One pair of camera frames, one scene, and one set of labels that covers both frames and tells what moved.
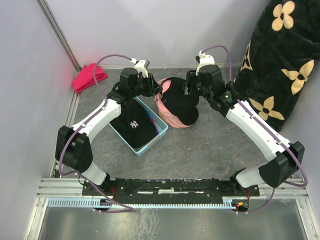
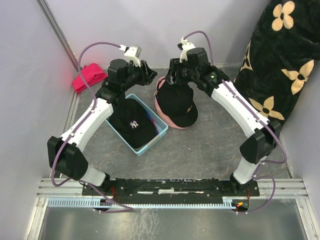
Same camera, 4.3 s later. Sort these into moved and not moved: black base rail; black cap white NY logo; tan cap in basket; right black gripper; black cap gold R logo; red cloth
Moved: right black gripper; black cap gold R logo
Not moved: red cloth; tan cap in basket; black cap white NY logo; black base rail
